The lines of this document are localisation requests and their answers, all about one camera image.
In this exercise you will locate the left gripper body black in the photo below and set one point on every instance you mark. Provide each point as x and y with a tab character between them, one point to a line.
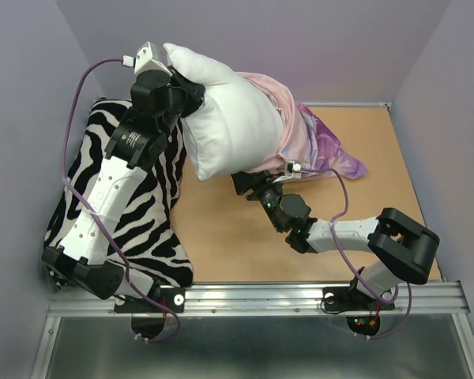
179	97

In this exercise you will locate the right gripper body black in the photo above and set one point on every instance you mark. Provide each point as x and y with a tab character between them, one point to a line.
271	197

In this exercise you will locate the white pillow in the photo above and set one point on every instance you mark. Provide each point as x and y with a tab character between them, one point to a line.
236	128

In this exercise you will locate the purple pink princess pillowcase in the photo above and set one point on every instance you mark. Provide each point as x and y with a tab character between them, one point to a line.
305	138

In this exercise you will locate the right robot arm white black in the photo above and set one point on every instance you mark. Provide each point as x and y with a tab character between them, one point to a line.
405	249

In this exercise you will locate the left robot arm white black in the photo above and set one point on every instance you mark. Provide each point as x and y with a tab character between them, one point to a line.
88	256

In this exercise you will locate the zebra print pillow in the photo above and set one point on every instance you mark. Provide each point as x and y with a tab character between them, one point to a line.
144	233

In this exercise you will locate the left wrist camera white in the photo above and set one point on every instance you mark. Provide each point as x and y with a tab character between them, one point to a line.
148	57

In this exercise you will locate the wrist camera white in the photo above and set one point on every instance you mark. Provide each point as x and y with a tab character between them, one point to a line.
148	57
292	172

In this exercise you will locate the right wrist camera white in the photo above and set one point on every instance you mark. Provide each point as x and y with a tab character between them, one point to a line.
292	172

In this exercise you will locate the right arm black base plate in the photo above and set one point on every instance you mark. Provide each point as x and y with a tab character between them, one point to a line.
345	299

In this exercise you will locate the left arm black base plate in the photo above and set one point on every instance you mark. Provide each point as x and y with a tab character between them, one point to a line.
170	297

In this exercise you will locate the aluminium mounting rail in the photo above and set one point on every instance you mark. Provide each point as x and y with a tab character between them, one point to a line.
261	330

